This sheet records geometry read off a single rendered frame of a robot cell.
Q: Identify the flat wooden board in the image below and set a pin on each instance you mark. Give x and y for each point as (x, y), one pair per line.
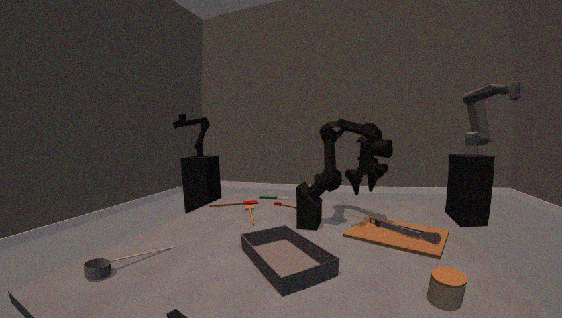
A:
(381, 236)

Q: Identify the tan flat paddle with long handle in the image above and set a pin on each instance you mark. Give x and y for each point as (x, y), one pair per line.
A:
(250, 207)

